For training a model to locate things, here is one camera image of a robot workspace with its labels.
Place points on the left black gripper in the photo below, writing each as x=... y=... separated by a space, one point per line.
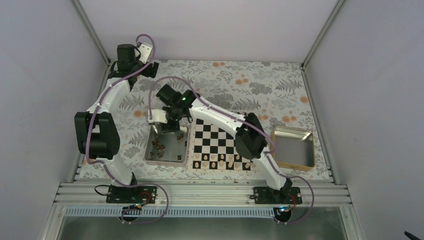
x=147 y=73

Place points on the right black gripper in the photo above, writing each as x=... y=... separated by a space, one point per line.
x=167 y=127

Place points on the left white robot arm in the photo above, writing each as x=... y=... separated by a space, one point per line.
x=97 y=136

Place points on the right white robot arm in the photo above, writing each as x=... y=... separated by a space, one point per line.
x=250 y=140

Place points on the silver metal tray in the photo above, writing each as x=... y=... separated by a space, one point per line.
x=166 y=143

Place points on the black white chessboard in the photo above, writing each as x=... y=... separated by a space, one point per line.
x=213 y=144

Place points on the floral patterned table mat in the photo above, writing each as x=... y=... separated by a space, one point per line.
x=274 y=91

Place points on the gold rimmed metal tray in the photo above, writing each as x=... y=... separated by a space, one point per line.
x=294 y=148

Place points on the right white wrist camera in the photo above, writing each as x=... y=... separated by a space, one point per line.
x=157 y=116

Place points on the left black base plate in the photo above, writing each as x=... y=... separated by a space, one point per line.
x=137 y=195

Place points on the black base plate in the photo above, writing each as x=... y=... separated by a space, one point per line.
x=268 y=196
x=137 y=195

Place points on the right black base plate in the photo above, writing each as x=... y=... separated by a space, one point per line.
x=268 y=196

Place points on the aluminium rail frame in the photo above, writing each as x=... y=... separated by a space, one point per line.
x=206 y=193

